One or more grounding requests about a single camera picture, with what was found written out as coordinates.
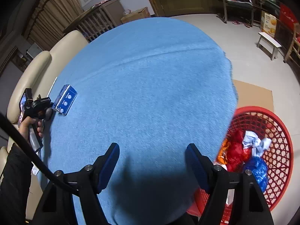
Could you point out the metal chair with cushion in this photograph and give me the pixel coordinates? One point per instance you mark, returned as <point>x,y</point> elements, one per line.
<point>236,1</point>

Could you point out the blue table cloth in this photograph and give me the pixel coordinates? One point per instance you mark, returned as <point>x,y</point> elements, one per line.
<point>145,75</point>

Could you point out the blue plastic bag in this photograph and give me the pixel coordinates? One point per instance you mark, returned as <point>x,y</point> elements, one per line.
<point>257,172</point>

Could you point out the slipper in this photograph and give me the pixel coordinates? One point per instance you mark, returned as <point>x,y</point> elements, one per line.
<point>236,22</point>
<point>247,25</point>

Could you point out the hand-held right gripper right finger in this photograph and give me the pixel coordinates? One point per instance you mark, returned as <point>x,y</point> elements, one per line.
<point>197,168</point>

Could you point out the white straw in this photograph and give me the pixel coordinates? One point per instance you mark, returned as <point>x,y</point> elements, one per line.
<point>52,86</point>

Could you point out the beige curtain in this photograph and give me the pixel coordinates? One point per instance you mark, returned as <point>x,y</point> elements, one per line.
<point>54,14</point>

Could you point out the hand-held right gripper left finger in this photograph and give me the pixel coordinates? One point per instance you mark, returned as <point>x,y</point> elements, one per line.
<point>109,166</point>

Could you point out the red plastic basket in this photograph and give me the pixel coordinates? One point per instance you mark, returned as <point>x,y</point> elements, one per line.
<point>279,131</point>

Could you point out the brown cardboard box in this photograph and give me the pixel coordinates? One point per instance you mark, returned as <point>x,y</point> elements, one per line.
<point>136,16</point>

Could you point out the flat cardboard sheet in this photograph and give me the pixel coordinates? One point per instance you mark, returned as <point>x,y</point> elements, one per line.
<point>255,96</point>

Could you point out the wooden chair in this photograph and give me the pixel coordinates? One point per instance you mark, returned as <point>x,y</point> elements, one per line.
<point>294,46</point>

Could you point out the wooden slatted crib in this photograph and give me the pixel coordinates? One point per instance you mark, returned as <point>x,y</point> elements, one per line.
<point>98,23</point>

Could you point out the person's left forearm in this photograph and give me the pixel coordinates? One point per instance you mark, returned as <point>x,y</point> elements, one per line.
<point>14,182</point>

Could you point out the red plastic bag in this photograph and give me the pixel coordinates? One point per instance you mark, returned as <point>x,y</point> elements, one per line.
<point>235,152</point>

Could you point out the beige leather sofa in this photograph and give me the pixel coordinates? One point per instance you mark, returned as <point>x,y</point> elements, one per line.
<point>35,70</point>

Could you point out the orange wrapper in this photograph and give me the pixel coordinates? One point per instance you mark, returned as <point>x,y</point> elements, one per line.
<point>222,154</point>

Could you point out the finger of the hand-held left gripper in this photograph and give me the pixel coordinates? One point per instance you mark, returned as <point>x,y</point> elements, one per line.
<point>48,113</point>
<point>45,100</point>

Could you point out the person's left hand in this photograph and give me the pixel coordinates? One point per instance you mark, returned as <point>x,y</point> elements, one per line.
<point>24,129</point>

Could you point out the small white bench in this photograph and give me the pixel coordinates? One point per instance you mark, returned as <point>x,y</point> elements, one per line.
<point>269,42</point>

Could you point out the white tissue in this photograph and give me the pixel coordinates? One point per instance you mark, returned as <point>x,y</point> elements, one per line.
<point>255,143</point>

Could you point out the blue cardboard box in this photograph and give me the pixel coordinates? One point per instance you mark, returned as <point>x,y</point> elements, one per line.
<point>65,99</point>

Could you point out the yellow printed cardboard box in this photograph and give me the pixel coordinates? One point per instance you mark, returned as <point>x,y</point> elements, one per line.
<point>269,25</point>

